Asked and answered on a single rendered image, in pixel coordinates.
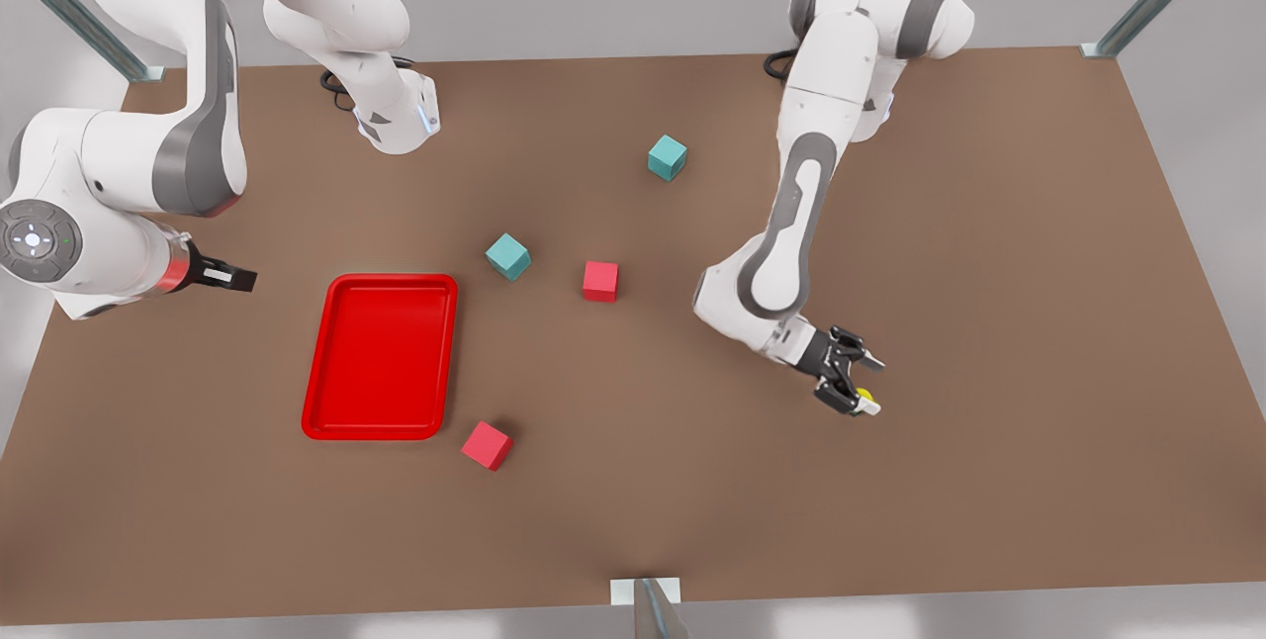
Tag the red plastic tray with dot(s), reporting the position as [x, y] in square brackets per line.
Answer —
[382, 357]

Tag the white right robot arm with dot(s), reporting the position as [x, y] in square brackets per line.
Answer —
[119, 154]

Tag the red cube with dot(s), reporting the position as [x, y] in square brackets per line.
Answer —
[600, 281]
[486, 445]

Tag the teal cube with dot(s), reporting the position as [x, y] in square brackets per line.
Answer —
[507, 256]
[668, 157]

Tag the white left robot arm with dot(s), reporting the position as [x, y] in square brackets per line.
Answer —
[826, 105]

